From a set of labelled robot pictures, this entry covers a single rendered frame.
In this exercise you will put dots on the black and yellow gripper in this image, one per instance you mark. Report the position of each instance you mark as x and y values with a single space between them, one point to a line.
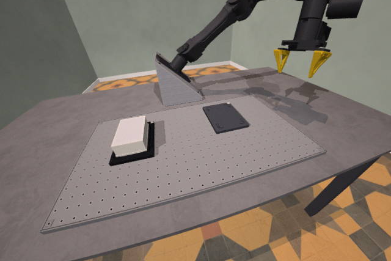
305 39

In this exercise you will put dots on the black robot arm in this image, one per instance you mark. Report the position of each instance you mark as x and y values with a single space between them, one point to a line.
193 48

